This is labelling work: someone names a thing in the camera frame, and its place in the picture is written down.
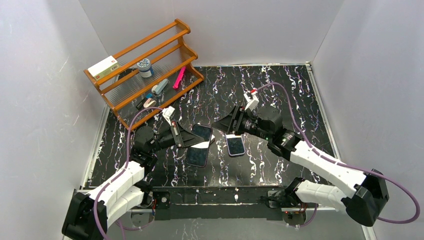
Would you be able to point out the black phone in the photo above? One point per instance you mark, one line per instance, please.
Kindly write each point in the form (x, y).
(197, 156)

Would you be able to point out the orange wooden shelf rack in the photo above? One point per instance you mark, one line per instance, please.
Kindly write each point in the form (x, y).
(168, 52)

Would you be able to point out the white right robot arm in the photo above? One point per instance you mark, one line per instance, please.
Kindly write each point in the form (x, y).
(360, 194)

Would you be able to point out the blue white round jar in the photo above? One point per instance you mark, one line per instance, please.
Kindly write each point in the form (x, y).
(145, 68)

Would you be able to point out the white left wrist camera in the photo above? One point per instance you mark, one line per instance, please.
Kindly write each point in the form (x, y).
(168, 113)

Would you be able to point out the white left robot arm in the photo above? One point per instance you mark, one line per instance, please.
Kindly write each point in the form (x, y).
(90, 214)

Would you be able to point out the white cardboard box on shelf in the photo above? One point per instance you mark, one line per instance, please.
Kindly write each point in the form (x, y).
(103, 68)

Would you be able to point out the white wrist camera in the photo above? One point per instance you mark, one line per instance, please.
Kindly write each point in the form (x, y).
(168, 113)
(251, 99)

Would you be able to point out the white red small box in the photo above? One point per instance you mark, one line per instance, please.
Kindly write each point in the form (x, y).
(212, 139)

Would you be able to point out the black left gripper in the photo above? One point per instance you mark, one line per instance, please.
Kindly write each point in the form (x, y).
(178, 134)

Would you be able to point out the pink marker pen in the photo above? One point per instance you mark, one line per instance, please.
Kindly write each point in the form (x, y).
(179, 78)

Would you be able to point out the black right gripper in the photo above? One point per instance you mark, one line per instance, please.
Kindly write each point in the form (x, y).
(237, 120)

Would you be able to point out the black smartphone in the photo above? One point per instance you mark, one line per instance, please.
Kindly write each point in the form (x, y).
(236, 145)

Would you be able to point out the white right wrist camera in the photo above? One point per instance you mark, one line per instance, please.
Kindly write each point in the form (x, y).
(251, 99)

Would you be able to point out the black front base bar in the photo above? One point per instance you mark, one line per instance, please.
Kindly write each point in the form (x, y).
(219, 202)

